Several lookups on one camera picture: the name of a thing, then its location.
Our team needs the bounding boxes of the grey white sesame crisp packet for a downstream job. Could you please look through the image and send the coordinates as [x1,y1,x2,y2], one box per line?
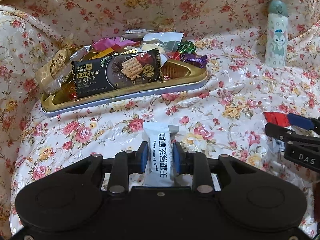
[142,124,179,187]

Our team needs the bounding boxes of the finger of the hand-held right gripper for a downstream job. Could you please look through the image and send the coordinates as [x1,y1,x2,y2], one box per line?
[264,122,320,146]
[286,112,320,131]

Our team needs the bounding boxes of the red white snack packet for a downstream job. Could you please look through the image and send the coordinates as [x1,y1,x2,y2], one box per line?
[264,112,292,153]

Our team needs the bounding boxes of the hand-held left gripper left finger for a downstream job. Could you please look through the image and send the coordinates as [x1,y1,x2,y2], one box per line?
[81,141,148,194]

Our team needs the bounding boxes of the white cartoon cat water bottle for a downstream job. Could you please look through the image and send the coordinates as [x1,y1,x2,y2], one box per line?
[264,0,288,68]

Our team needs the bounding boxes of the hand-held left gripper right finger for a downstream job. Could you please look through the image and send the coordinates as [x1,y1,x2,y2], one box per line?
[172,141,244,194]

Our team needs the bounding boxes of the black cracker packet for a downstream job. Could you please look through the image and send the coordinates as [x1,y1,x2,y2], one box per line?
[71,49,164,99]

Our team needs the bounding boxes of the gold tray of snacks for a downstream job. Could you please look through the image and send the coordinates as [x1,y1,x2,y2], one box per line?
[35,30,207,100]

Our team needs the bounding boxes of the gold tin with blue rim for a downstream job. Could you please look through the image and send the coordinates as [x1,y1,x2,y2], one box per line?
[41,60,208,117]

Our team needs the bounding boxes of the floral sofa cover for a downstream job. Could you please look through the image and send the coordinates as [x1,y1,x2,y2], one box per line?
[0,0,320,240]

